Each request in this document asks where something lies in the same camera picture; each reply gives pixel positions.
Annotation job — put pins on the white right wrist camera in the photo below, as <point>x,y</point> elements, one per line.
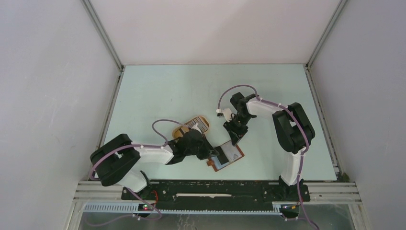
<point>227,114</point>

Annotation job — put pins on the beige oval card tray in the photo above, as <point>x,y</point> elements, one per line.
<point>181,130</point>

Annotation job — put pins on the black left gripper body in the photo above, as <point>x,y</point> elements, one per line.
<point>201,150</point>

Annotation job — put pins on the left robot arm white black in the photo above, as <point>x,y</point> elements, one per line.
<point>114,163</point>

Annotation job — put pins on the aluminium frame rail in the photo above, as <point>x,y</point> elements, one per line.
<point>319,192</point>

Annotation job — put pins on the white striped credit card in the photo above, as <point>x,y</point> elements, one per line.
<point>232,152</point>

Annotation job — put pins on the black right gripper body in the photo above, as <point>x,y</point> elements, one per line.
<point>237,124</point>

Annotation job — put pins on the white toothed cable duct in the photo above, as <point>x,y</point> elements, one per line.
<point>99,207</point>

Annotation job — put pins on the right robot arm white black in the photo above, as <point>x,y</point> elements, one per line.
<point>293,129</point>

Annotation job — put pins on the brown leather card holder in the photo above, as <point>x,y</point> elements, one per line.
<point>214,163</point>

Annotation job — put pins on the stack of credit cards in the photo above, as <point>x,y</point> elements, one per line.
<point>199,121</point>

